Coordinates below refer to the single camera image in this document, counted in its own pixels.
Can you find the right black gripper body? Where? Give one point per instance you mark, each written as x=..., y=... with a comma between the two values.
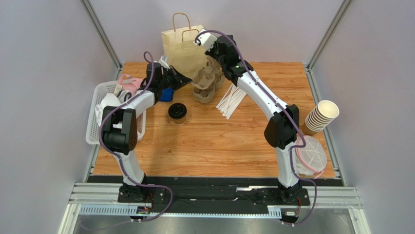
x=219, y=56

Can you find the single grey pulp cup carrier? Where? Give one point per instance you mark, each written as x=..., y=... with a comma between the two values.
x=210, y=76

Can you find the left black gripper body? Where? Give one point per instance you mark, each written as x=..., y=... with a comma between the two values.
x=167, y=80

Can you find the white plastic basket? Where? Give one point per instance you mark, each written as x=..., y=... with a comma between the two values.
x=92, y=132

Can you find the black plastic cup lid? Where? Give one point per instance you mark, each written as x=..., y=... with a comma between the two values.
x=177, y=111

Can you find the bundle of white wrapped straws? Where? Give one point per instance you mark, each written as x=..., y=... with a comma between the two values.
x=230, y=101

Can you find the brown paper bag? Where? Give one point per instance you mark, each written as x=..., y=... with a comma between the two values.
x=179, y=47

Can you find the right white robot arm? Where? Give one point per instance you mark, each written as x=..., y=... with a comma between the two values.
x=283, y=119

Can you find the stack of paper cups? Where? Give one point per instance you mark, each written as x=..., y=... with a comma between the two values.
x=321, y=115

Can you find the blue folded cloth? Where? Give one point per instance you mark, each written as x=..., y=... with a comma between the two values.
x=167, y=95

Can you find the brown paper coffee cup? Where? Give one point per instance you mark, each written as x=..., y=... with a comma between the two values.
x=179, y=121

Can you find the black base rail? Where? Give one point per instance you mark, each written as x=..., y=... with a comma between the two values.
x=207, y=195

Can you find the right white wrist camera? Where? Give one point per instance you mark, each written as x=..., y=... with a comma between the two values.
x=205, y=39

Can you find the white crumpled cloth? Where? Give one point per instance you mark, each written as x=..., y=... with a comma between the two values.
x=110, y=99

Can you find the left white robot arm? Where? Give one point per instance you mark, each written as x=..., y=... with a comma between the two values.
x=118, y=130

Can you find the pink cloth bag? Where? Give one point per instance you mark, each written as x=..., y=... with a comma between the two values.
x=127, y=83

